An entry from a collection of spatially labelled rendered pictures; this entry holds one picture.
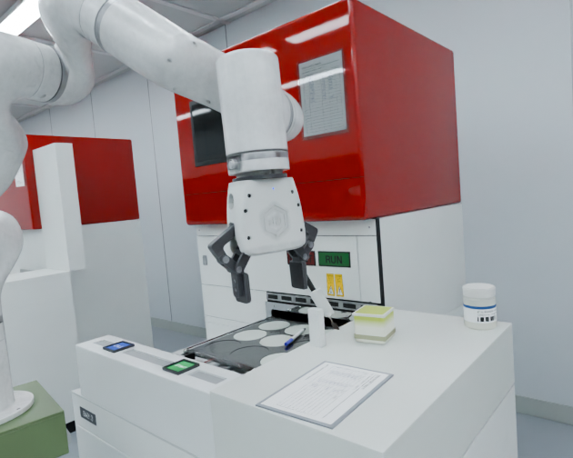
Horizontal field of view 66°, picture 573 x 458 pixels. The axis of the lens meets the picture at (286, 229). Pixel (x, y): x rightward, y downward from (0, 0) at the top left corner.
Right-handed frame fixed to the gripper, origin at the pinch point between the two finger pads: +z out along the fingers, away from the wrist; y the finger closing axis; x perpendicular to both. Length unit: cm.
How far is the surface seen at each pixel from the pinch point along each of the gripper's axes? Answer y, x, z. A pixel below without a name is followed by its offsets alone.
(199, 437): -3.6, 26.5, 30.7
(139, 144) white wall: 107, 421, -87
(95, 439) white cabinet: -16, 69, 44
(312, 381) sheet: 13.2, 11.7, 20.9
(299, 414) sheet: 4.4, 3.4, 21.0
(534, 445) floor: 173, 61, 119
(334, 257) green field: 54, 52, 7
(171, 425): -6.1, 35.4, 30.8
